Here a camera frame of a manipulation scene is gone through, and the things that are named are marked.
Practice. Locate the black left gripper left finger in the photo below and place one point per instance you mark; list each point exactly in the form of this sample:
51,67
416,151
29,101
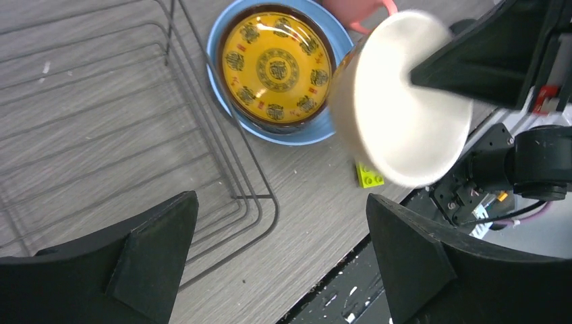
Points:
128,272

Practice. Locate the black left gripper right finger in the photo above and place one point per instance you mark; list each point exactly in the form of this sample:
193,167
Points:
436,274

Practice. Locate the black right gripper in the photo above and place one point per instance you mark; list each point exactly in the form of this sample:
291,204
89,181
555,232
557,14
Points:
518,49

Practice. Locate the floral ceramic bowl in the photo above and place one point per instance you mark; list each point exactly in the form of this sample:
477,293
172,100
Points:
409,134

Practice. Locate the plain pink mug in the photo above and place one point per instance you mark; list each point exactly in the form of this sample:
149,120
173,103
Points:
351,13

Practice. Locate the yellow patterned plate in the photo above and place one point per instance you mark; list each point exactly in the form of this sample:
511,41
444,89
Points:
275,65

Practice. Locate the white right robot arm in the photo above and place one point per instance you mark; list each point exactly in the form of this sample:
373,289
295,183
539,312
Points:
534,164

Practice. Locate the yellow-green toy block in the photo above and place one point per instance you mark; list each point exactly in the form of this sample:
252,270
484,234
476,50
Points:
366,177

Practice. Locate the black wire dish rack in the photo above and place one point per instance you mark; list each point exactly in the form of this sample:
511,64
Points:
106,111

